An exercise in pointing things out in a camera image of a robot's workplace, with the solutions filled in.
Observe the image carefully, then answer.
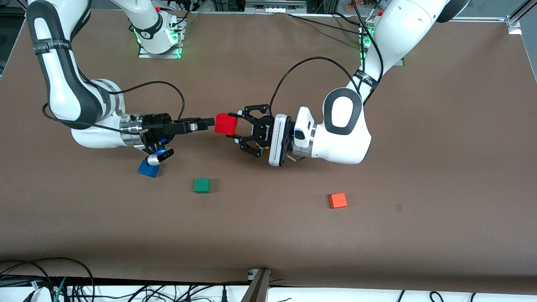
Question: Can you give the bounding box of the red wooden block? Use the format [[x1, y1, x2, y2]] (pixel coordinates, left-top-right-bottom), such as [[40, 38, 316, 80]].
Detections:
[[214, 112, 239, 135]]

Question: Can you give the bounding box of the blue wooden block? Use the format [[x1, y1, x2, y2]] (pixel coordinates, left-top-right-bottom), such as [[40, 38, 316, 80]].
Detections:
[[137, 161, 160, 178]]

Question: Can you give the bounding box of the orange wooden block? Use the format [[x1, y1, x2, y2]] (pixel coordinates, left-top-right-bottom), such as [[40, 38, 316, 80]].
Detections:
[[328, 192, 348, 209]]

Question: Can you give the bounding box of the brown table cover sheet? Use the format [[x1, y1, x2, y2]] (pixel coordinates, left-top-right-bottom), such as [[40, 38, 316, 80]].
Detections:
[[0, 8, 537, 294]]

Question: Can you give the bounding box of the grey power strip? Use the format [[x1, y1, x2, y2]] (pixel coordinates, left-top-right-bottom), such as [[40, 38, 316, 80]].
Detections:
[[245, 0, 308, 14]]

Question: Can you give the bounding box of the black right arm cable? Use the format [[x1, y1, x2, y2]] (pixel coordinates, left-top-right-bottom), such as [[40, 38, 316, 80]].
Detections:
[[42, 81, 186, 135]]

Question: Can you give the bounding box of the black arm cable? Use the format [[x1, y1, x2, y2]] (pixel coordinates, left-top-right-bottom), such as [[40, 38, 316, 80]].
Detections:
[[42, 81, 186, 135], [268, 0, 384, 116]]

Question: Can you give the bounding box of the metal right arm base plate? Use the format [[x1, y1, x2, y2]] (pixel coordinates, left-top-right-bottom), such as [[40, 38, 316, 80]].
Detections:
[[138, 44, 184, 59]]

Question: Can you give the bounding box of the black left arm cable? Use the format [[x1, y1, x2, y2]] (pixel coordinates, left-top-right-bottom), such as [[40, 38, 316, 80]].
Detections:
[[268, 0, 384, 116]]

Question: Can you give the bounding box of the long black table cable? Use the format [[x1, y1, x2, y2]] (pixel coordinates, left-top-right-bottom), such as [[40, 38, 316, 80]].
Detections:
[[287, 13, 368, 36]]

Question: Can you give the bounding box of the grey metal post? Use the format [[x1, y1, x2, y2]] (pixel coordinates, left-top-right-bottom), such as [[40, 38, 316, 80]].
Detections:
[[240, 269, 271, 302]]

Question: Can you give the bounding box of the black looped cable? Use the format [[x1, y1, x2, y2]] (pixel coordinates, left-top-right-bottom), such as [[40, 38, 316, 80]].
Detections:
[[0, 257, 96, 302]]

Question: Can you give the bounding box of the teal cable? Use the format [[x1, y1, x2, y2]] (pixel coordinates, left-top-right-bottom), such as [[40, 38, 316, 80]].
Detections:
[[54, 277, 68, 302]]

